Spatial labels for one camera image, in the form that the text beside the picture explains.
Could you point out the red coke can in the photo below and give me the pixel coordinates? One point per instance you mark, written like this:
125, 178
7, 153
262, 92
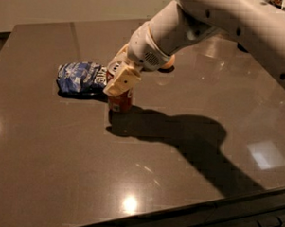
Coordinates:
122, 103

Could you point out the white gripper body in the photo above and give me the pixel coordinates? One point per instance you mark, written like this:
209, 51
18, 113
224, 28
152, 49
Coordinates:
141, 51

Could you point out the blue chip bag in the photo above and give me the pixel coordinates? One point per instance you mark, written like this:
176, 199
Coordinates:
81, 78

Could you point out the orange fruit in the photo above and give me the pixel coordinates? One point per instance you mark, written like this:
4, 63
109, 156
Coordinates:
170, 63

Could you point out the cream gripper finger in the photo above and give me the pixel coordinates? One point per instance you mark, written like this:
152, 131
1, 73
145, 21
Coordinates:
120, 56
125, 78

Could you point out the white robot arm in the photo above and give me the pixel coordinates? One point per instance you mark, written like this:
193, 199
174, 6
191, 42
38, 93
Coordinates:
258, 26

